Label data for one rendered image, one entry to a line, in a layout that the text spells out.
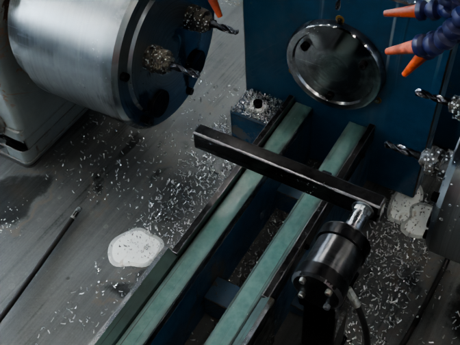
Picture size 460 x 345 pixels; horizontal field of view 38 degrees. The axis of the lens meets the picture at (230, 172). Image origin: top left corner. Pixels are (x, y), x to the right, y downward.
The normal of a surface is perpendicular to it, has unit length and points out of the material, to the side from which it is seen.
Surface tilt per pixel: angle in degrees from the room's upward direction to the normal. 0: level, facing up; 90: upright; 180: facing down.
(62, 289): 0
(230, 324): 0
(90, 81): 81
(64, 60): 73
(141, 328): 0
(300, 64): 90
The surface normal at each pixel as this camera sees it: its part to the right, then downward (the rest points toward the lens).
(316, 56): -0.51, 0.67
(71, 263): -0.04, -0.65
